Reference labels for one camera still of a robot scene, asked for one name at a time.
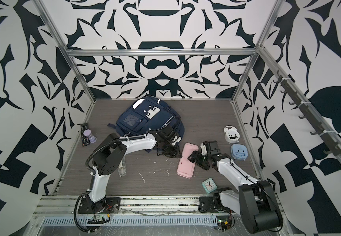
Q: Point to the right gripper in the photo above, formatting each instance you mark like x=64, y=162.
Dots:
x=196, y=158

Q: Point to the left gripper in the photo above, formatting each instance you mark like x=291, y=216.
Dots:
x=176, y=154

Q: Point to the pink pencil case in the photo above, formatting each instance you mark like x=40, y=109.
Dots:
x=185, y=167

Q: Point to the navy blue student backpack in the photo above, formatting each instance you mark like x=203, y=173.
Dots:
x=149, y=113

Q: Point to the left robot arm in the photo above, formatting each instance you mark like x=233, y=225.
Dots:
x=106, y=158

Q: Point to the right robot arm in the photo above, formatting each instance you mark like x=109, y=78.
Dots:
x=251, y=199

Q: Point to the light blue small case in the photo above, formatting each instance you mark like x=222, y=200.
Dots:
x=239, y=152

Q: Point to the green square alarm clock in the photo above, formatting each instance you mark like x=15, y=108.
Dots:
x=209, y=185

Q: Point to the clear plastic pen box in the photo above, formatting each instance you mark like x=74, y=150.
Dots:
x=122, y=169

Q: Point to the small purple bottle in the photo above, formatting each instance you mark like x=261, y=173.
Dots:
x=88, y=133

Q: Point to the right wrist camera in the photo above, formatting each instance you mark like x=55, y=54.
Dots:
x=204, y=148

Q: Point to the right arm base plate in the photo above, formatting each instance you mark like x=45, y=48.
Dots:
x=209, y=204

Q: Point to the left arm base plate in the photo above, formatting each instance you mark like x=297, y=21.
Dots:
x=106, y=205

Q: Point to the wall hook rail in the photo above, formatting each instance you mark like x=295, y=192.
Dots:
x=310, y=113

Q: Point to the aluminium frame rail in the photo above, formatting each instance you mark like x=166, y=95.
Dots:
x=136, y=205

